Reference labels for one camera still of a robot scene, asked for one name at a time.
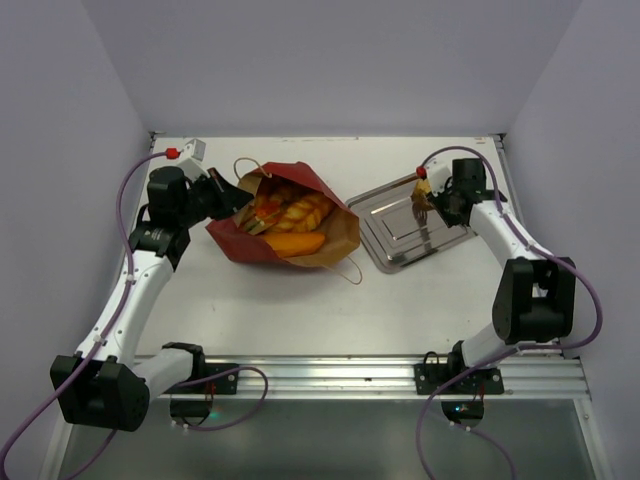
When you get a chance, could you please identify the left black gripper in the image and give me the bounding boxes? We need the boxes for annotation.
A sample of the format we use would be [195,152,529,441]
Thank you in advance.
[176,167,253,227]

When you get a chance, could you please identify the fake brown toast slice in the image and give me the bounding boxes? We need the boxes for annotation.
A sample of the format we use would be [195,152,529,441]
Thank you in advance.
[411,179,431,203]

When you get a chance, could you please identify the metal tongs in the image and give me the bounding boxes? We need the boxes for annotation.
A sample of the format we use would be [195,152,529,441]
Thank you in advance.
[411,179,434,225]

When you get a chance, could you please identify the fake triangle sandwich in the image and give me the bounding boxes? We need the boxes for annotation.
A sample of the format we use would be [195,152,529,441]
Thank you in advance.
[240,197,283,235]

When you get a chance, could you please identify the orange fake bread loaf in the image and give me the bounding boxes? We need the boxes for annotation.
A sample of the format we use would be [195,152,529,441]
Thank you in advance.
[260,232,326,258]

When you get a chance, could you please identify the braided fake bread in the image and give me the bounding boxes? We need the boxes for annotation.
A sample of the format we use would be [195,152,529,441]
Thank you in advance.
[256,183,336,233]

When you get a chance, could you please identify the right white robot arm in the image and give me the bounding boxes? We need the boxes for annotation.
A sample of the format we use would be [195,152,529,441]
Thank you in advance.
[426,158,576,393]

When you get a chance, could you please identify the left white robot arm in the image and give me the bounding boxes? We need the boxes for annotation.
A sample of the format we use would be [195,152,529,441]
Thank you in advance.
[50,166,253,432]

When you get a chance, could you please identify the silver metal tray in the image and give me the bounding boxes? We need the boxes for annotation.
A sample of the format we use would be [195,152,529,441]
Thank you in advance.
[346,175,475,274]

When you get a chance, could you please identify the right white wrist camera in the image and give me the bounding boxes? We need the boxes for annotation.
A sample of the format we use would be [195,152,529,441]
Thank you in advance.
[416,160,451,196]

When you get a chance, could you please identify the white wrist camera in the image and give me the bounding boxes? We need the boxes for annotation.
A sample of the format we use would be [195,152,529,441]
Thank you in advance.
[416,160,451,196]
[165,138,209,182]

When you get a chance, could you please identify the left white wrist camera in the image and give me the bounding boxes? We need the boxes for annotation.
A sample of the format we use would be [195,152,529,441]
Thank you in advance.
[165,138,209,182]

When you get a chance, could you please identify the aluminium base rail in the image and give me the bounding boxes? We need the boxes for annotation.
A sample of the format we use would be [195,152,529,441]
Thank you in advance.
[64,354,586,401]

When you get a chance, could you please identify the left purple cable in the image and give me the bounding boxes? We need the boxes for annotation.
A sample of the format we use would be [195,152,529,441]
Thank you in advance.
[0,149,269,466]

